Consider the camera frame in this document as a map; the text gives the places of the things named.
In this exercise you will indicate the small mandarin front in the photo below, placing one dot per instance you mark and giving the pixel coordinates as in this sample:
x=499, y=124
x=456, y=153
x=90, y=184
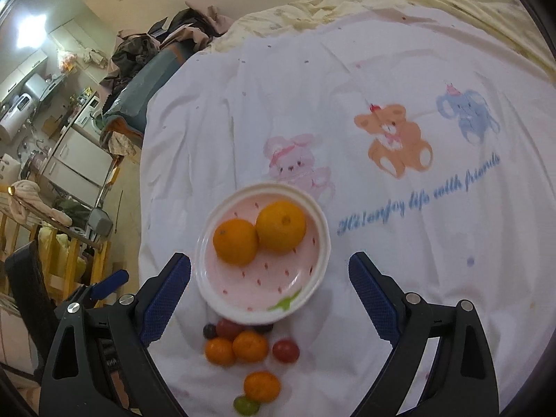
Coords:
x=262, y=387

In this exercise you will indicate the white cartoon-print bedsheet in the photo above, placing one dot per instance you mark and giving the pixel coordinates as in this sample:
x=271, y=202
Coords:
x=437, y=145

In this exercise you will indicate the green grape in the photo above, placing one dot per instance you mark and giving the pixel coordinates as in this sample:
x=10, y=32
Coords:
x=245, y=406

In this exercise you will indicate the cream patterned quilt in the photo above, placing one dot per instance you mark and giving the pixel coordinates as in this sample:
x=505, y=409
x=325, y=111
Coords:
x=506, y=20

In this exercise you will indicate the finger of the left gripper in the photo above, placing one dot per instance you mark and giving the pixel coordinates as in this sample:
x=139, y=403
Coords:
x=111, y=284

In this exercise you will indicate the wooden drying rack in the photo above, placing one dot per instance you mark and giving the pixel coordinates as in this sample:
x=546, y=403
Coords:
x=68, y=258

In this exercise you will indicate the white washing machine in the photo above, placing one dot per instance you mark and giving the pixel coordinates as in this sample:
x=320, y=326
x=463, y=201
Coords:
x=89, y=120

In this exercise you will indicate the white kitchen cabinet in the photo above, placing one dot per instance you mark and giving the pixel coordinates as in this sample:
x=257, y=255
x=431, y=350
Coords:
x=78, y=167

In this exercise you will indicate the pile of clothes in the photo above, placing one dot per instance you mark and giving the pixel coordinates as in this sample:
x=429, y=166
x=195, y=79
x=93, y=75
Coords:
x=142, y=63

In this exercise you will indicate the pink strawberry-pattern plate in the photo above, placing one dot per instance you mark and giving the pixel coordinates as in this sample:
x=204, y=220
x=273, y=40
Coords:
x=273, y=285

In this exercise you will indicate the large orange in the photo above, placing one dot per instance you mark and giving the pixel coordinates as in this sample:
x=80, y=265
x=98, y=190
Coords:
x=281, y=227
x=236, y=242

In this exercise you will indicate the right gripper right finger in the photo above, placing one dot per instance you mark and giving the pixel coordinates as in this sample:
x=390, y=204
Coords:
x=462, y=379

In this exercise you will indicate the small mandarin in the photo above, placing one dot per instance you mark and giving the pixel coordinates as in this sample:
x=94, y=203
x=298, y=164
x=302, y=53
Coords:
x=251, y=347
x=262, y=387
x=219, y=351

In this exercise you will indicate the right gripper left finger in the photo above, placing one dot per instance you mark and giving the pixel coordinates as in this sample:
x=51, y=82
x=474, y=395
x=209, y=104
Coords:
x=116, y=373

